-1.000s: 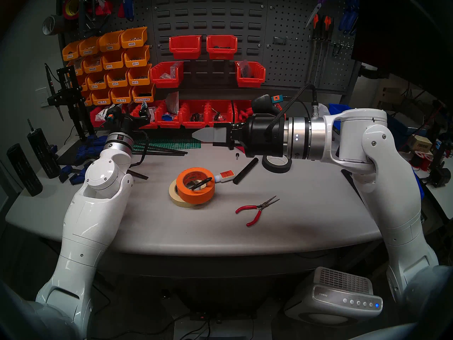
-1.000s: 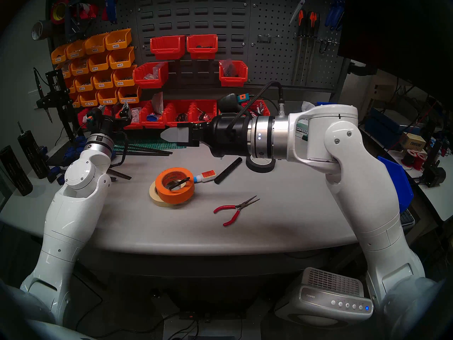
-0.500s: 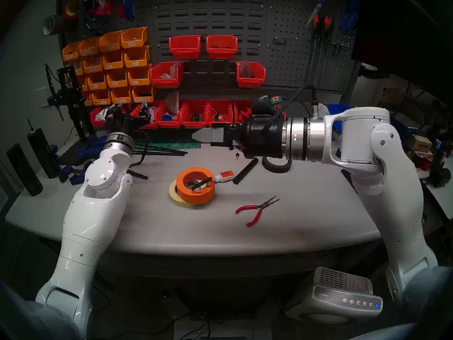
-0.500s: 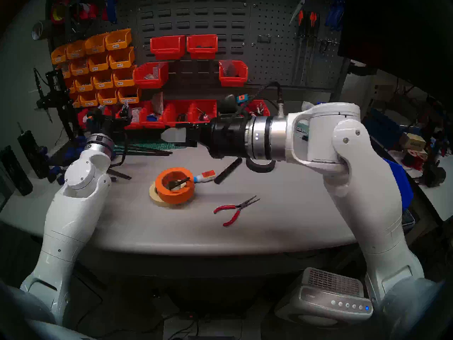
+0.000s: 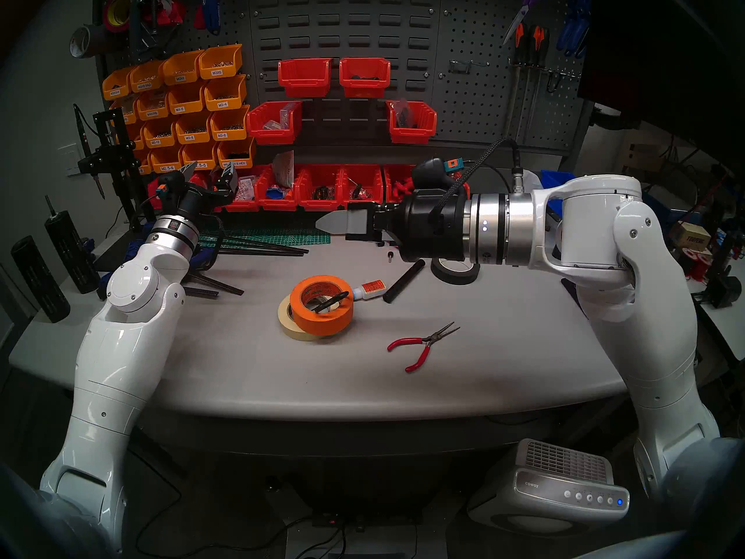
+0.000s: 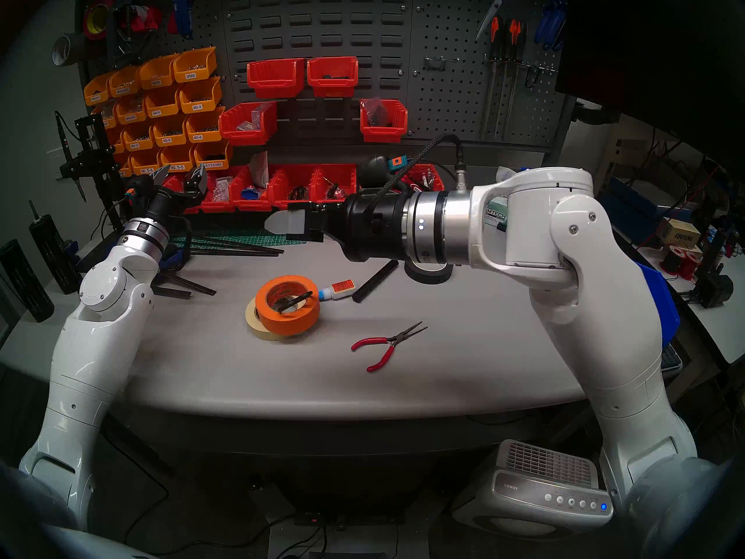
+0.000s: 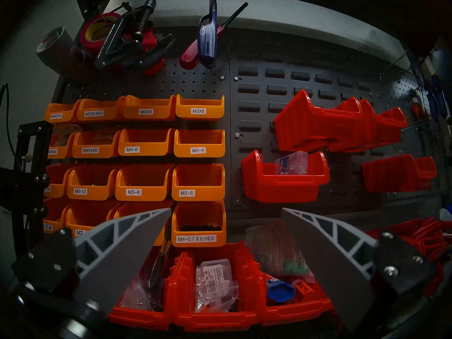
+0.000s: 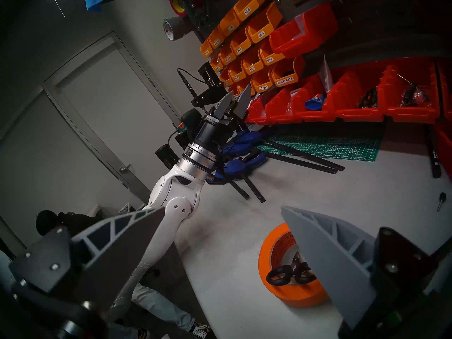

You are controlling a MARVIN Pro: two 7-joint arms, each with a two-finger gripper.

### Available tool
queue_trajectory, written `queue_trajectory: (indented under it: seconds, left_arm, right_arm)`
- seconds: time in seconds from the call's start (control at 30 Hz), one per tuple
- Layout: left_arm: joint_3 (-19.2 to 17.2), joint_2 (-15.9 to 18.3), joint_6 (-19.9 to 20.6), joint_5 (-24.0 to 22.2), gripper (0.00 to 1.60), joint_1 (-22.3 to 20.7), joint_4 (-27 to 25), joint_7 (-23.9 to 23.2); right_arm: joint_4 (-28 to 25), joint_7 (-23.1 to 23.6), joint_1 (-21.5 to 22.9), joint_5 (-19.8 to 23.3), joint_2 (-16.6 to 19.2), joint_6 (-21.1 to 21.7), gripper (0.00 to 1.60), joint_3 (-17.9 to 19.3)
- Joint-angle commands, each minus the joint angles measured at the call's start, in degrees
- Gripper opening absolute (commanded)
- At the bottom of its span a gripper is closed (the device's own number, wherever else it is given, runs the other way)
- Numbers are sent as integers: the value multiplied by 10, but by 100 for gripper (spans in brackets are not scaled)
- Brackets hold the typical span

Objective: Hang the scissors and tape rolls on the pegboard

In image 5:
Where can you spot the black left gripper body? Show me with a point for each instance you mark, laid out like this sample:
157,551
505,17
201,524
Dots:
198,202

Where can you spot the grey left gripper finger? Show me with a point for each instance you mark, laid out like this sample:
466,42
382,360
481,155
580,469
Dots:
228,179
190,173

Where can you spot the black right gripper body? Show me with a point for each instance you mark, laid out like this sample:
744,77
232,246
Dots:
425,232

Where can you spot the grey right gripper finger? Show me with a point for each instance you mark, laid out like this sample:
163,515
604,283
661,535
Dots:
361,212
349,226

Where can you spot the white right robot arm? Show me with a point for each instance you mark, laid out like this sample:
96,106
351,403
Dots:
652,331

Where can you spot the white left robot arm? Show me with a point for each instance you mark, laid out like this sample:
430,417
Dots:
110,360

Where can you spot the black tape roll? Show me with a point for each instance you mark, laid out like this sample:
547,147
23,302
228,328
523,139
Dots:
454,277

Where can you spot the orange tape roll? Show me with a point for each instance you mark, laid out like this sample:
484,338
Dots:
323,325

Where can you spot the beige masking tape roll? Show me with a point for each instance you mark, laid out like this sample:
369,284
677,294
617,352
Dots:
286,325

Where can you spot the metal pegboard hook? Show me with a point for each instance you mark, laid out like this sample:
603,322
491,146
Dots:
460,69

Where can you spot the red tape roll yellow core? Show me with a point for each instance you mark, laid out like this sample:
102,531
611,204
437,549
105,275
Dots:
109,19

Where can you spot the red plastic parts bin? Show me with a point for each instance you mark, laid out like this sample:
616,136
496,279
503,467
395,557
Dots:
245,205
304,80
361,201
320,204
276,204
365,81
396,182
273,134
152,198
412,134

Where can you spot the orange labelled parts bin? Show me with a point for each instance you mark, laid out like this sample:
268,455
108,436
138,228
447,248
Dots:
204,159
145,165
115,89
145,81
137,138
228,131
152,110
180,74
192,134
167,163
185,105
218,67
127,114
158,138
224,101
238,157

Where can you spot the black cylindrical rod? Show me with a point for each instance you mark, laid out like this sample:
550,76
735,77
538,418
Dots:
404,281

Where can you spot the clear plastic bag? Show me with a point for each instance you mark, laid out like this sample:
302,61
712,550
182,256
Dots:
285,169

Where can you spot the green cutting mat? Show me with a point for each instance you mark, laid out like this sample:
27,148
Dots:
291,237

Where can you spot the white glue bottle orange label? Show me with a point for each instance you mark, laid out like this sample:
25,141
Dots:
372,288

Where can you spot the black tool stand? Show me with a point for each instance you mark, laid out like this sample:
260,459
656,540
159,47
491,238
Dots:
113,156

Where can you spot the black soldering iron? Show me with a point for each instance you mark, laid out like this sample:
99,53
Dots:
81,133

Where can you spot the black perforated cylinder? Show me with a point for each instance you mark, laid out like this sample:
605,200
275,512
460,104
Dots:
38,278
73,252

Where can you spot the blue plastic bin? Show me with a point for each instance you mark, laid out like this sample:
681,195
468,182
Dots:
553,176

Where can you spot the red white plastic tool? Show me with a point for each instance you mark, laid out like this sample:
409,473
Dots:
170,13

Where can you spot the black metal tool rack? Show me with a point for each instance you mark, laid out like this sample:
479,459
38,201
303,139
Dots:
547,71

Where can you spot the cardboard box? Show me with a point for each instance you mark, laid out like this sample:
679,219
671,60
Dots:
689,236

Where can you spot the white Coway air purifier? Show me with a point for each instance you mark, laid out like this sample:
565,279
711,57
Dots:
541,494

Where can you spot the black power strip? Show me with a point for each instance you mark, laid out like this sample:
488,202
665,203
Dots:
361,518

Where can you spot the black computer monitor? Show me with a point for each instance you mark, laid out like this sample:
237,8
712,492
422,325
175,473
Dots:
657,51

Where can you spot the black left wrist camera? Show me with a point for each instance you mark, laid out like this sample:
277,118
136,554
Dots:
167,190

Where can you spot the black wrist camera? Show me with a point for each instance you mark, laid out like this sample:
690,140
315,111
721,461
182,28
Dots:
433,170
167,190

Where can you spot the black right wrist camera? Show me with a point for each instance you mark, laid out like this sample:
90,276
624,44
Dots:
433,170

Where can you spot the dark grey pegboard wall panel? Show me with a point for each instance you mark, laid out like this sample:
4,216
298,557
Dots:
483,109

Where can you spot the black triangular frame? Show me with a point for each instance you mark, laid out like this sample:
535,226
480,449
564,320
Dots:
569,290

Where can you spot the grey duct tape roll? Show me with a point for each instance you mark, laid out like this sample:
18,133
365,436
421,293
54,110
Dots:
86,42

